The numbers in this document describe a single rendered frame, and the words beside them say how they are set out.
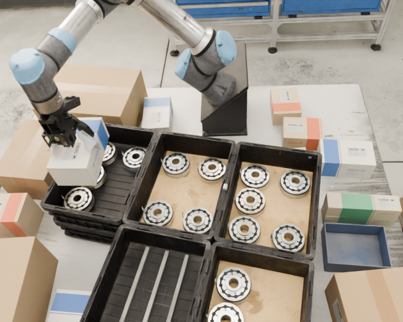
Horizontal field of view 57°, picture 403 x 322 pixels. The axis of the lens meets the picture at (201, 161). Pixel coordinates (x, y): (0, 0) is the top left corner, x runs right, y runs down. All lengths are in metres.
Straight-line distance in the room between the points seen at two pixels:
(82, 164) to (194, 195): 0.43
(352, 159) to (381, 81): 1.68
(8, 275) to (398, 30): 3.36
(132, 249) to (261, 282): 0.43
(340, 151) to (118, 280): 0.95
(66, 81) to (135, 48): 1.74
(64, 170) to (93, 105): 0.57
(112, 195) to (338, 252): 0.83
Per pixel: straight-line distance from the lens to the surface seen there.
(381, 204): 1.42
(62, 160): 1.16
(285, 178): 1.35
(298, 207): 1.33
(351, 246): 1.44
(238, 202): 1.29
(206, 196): 1.34
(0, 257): 1.37
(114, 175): 1.47
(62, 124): 1.08
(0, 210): 1.54
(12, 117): 3.25
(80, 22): 1.27
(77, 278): 1.46
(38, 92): 0.99
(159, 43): 3.50
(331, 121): 1.78
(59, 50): 1.02
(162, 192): 1.37
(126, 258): 1.28
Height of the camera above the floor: 1.97
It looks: 52 degrees down
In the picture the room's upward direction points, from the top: 7 degrees counter-clockwise
